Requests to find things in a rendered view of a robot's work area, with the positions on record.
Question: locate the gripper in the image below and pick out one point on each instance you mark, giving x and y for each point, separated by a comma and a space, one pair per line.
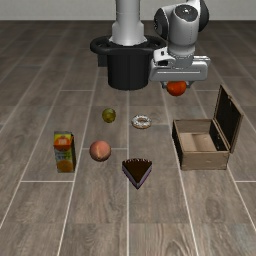
180, 71

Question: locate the red tomato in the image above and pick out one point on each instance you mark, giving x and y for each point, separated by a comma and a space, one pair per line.
176, 88

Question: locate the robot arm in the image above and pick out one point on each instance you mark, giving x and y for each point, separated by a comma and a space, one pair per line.
128, 30

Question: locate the wooden box lid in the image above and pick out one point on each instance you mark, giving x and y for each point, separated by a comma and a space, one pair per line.
227, 116

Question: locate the wooden box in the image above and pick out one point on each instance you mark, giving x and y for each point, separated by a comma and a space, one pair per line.
203, 150

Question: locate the white frosted donut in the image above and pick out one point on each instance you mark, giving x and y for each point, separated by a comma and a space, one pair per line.
141, 121

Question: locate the olive green round fruit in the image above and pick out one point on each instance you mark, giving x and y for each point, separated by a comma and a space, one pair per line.
109, 115

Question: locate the chocolate cake wedge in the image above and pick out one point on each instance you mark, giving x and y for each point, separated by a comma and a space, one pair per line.
137, 170

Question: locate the pink peach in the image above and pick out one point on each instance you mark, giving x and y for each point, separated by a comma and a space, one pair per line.
100, 150

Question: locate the orange juice carton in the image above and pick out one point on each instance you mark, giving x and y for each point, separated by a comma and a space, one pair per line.
64, 151

